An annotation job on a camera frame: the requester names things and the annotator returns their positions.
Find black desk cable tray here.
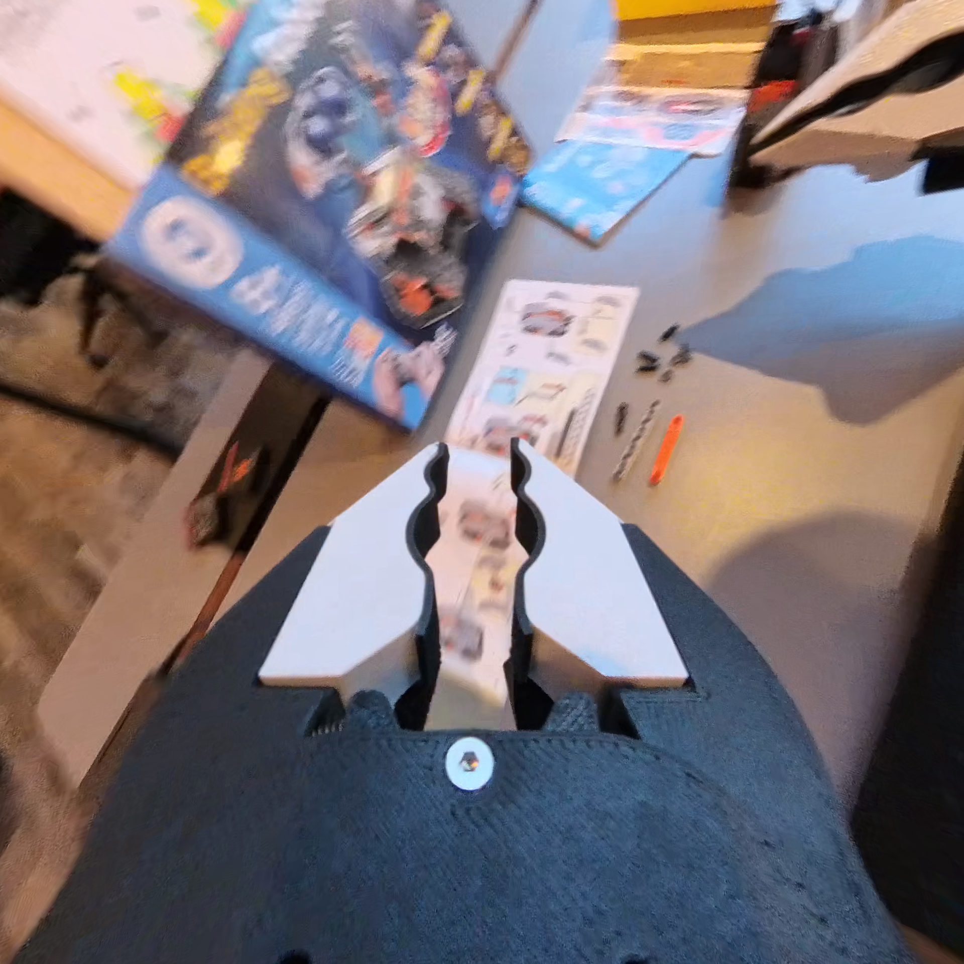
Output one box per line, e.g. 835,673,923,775
184,365,332,551

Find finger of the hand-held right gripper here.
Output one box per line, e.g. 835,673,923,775
753,0,964,143
749,75,964,183

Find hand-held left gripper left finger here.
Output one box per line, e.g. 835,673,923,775
258,443,450,730

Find orange toothed beam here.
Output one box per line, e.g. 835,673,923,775
649,414,686,487

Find grey holed beam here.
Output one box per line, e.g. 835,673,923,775
612,399,662,483

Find blue cover booklet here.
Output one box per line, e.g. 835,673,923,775
520,83,750,246

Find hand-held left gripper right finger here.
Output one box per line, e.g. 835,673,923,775
510,439,692,730

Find open instruction booklet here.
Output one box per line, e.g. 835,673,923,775
444,280,641,732

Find yellow plastic bin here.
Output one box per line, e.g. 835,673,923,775
612,0,780,87

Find blue toy robot box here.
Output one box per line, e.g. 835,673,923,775
105,0,536,434

